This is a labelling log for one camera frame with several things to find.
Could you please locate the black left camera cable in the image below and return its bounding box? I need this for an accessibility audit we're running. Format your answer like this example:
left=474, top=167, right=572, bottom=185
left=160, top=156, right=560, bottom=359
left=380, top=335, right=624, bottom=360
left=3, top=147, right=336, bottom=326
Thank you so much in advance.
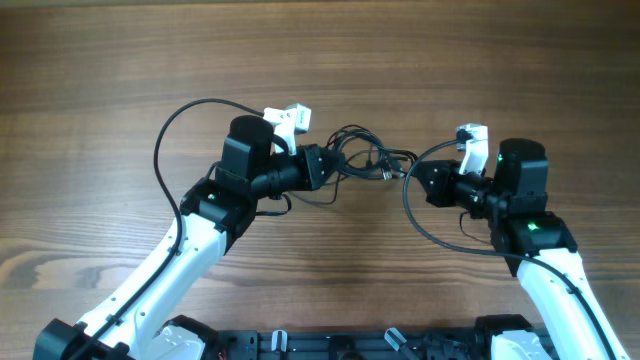
left=69, top=97, right=291, bottom=360

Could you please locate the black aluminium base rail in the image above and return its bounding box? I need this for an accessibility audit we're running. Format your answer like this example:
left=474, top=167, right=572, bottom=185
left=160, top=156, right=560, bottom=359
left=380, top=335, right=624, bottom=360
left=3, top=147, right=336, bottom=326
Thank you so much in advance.
left=211, top=328, right=482, bottom=360

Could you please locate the black thin usb cable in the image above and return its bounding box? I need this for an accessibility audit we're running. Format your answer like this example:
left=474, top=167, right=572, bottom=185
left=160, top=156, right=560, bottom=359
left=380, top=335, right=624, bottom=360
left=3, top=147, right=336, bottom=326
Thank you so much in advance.
left=287, top=124, right=401, bottom=207

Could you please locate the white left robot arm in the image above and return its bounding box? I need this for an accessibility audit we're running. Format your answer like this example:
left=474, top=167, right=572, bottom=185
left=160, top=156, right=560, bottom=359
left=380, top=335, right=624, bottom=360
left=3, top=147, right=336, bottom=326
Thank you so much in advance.
left=33, top=115, right=344, bottom=359

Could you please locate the black camera cable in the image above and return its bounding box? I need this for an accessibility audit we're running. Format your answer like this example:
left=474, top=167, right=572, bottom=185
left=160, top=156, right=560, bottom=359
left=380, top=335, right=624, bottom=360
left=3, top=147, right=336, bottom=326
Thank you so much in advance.
left=69, top=97, right=291, bottom=360
left=401, top=128, right=619, bottom=360

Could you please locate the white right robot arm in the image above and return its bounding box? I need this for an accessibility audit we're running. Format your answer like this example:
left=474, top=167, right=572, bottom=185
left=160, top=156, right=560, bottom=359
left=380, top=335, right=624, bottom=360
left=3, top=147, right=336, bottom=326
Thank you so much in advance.
left=406, top=138, right=629, bottom=359

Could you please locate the black right camera cable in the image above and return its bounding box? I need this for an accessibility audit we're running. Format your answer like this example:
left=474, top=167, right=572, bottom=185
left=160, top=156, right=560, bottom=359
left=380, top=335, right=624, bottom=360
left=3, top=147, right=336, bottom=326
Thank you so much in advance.
left=401, top=128, right=619, bottom=360

